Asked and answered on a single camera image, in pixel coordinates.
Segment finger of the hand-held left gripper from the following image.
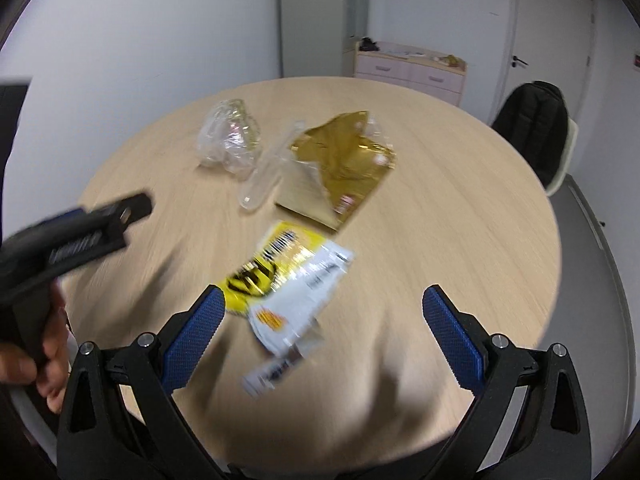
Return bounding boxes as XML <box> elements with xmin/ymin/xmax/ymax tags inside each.
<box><xmin>82</xmin><ymin>191</ymin><xmax>154</xmax><ymax>236</ymax></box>

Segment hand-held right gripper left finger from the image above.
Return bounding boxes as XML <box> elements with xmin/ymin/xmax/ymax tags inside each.
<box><xmin>56</xmin><ymin>284</ymin><xmax>236</xmax><ymax>480</ymax></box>

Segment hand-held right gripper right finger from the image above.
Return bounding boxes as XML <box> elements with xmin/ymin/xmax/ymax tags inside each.
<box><xmin>420</xmin><ymin>284</ymin><xmax>594</xmax><ymax>480</ymax></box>

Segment yellow and white snack wrapper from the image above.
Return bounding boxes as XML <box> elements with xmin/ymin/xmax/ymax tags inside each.
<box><xmin>220</xmin><ymin>220</ymin><xmax>357</xmax><ymax>398</ymax></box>

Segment person's left hand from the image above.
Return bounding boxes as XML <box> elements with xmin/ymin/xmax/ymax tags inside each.
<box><xmin>0</xmin><ymin>285</ymin><xmax>77</xmax><ymax>414</ymax></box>

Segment round wooden table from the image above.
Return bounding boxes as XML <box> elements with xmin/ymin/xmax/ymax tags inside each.
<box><xmin>62</xmin><ymin>76</ymin><xmax>561</xmax><ymax>466</ymax></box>

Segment crumpled clear plastic bag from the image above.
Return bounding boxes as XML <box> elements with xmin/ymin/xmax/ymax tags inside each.
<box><xmin>196</xmin><ymin>97</ymin><xmax>264</xmax><ymax>182</ymax></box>

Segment clear plastic tube wrapper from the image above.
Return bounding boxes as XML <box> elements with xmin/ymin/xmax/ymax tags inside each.
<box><xmin>237</xmin><ymin>120</ymin><xmax>307</xmax><ymax>212</ymax></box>

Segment gold foil packet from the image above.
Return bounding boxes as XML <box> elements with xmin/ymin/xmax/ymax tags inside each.
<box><xmin>275</xmin><ymin>110</ymin><xmax>398</xmax><ymax>232</ymax></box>

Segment white chair with wooden legs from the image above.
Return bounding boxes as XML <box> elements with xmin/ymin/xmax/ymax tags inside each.
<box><xmin>544</xmin><ymin>119</ymin><xmax>581</xmax><ymax>198</ymax></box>

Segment black backpack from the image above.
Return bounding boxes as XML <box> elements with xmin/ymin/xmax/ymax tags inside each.
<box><xmin>491</xmin><ymin>81</ymin><xmax>571</xmax><ymax>187</ymax></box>

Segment pink cabinet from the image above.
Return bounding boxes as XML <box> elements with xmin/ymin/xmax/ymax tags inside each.
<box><xmin>354</xmin><ymin>42</ymin><xmax>468</xmax><ymax>107</ymax></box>

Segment white door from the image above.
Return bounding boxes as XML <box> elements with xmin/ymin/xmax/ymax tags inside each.
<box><xmin>492</xmin><ymin>0</ymin><xmax>599</xmax><ymax>127</ymax></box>

